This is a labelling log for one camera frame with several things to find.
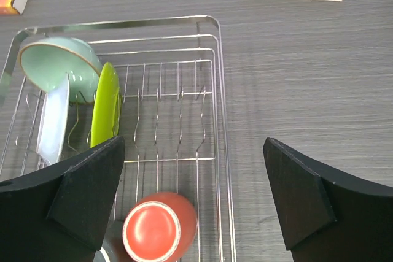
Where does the lime green plate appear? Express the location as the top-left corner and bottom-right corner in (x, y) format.
(90, 62), (122, 147)

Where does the metal wire dish rack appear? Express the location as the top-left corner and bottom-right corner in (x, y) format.
(1, 15), (237, 261)

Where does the pale blue scalloped plate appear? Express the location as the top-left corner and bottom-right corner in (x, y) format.
(36, 74), (70, 166)

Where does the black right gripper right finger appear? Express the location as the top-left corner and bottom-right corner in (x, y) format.
(263, 137), (392, 261)

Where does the mint green ceramic bowl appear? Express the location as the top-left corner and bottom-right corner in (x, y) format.
(18, 37), (103, 104)

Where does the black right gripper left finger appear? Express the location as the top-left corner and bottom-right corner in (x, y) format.
(1, 136), (125, 261)

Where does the orange ceramic mug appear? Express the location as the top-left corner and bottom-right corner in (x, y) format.
(122, 191), (198, 261)

